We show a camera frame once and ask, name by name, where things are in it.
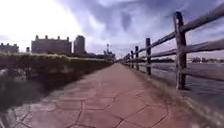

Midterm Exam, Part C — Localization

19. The red stone-pattern paved path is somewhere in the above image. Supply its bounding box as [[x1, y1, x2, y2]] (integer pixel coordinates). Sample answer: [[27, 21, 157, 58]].
[[6, 63, 201, 128]]

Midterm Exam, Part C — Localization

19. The tall brown tower building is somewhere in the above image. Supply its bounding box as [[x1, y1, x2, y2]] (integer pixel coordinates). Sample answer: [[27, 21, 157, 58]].
[[73, 34, 86, 55]]

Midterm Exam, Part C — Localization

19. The trimmed green hedge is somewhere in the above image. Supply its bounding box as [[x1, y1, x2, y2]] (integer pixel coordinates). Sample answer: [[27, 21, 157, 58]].
[[0, 53, 115, 88]]

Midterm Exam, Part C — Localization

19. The wide brown building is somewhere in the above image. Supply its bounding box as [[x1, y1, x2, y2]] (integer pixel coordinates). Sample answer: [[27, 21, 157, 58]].
[[30, 34, 73, 55]]

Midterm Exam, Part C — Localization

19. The grey stone kerb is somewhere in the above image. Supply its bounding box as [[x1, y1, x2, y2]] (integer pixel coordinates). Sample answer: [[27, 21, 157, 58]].
[[123, 63, 224, 128]]

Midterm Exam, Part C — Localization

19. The distant tree line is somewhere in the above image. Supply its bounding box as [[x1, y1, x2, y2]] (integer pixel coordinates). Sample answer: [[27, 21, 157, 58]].
[[139, 56, 224, 64]]

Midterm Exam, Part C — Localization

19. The grey water surface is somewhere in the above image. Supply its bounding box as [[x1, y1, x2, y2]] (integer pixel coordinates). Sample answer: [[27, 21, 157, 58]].
[[133, 61, 224, 111]]

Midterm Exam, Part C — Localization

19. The low dark building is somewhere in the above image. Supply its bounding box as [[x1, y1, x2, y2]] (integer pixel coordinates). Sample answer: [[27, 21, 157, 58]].
[[0, 42, 20, 54]]

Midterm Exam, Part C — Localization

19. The wooden post-and-rail fence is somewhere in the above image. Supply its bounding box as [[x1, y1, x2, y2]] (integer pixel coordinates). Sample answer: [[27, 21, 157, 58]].
[[119, 3, 224, 91]]

